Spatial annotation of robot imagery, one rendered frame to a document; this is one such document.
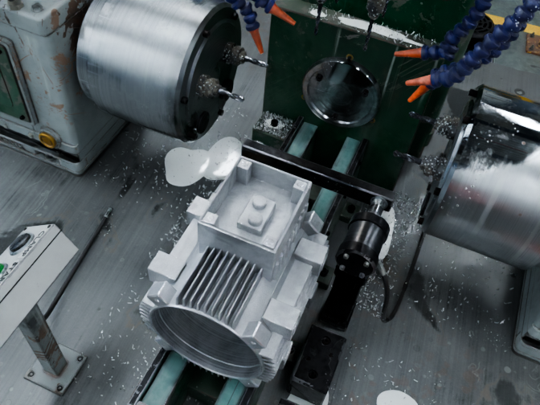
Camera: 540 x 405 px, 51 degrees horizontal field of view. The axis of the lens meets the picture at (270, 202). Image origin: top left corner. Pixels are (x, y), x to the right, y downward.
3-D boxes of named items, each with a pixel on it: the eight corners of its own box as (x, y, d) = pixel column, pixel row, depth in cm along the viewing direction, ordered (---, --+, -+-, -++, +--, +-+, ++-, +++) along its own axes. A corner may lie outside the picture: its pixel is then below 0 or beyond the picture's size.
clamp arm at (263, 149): (393, 201, 89) (247, 147, 94) (398, 189, 86) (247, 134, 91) (387, 217, 87) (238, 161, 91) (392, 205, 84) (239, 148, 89)
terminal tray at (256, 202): (236, 189, 78) (238, 153, 73) (307, 216, 76) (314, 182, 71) (195, 254, 71) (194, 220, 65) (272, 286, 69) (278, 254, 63)
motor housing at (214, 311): (210, 240, 91) (209, 161, 76) (319, 285, 87) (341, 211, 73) (145, 345, 79) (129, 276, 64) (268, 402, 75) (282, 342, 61)
